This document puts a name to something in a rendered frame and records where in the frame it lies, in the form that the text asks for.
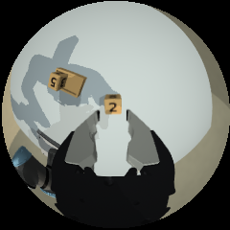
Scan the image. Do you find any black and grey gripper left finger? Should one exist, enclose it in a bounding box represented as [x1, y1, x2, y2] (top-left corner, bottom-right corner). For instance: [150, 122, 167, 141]
[51, 110, 100, 192]

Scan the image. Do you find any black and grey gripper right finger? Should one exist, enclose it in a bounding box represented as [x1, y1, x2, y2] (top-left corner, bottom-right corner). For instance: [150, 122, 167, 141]
[126, 109, 175, 196]

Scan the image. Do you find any tan wooden number cube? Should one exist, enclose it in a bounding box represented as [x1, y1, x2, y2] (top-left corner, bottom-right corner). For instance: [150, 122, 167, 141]
[104, 94, 122, 114]
[48, 71, 68, 91]

